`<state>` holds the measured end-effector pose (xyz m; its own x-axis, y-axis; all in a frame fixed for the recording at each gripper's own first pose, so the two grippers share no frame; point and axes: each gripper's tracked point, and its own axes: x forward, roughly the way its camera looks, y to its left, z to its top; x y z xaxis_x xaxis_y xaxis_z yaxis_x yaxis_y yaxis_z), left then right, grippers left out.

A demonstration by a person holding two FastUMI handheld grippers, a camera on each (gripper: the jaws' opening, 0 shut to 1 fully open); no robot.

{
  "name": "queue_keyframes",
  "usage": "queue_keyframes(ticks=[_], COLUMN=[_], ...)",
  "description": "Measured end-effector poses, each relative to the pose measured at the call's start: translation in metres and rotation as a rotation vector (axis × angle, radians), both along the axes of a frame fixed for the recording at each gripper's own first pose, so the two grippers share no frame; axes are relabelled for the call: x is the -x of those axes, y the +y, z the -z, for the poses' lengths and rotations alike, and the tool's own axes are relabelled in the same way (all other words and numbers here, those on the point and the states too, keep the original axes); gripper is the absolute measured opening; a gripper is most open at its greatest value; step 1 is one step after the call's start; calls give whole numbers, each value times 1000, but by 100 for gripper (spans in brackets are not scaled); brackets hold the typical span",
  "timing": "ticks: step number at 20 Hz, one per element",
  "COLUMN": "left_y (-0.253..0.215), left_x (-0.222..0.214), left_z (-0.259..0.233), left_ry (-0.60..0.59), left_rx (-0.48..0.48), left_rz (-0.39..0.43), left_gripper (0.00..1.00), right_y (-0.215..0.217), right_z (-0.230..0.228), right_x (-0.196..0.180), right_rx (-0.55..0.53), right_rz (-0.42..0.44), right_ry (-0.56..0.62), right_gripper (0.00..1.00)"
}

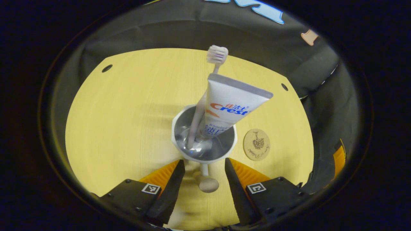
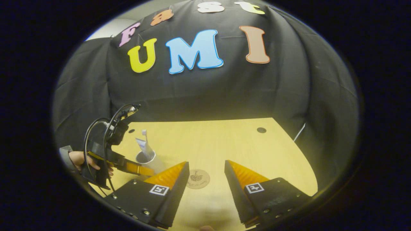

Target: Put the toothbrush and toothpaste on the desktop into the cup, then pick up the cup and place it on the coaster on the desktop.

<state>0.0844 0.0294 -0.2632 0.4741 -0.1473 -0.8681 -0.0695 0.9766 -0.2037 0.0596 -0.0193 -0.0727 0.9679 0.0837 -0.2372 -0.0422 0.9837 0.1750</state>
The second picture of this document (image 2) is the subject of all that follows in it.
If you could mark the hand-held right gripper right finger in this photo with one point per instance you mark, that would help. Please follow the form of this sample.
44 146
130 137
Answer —
237 195

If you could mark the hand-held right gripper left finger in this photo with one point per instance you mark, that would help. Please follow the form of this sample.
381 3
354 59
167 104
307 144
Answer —
171 195

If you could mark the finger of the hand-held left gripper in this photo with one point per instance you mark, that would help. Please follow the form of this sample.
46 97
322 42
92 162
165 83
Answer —
138 168

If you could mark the white cup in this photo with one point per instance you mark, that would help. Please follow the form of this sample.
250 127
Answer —
154 163

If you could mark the white toothpaste tube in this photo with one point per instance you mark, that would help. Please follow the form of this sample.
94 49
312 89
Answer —
144 147

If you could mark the white toothbrush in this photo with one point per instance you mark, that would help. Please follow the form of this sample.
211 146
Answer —
144 136

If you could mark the round wooden coaster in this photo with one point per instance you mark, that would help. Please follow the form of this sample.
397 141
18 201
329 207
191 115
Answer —
200 179

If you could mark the wooden desktop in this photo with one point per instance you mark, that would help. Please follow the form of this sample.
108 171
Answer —
224 144

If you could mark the black backdrop cloth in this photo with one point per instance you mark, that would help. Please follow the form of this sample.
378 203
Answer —
208 93

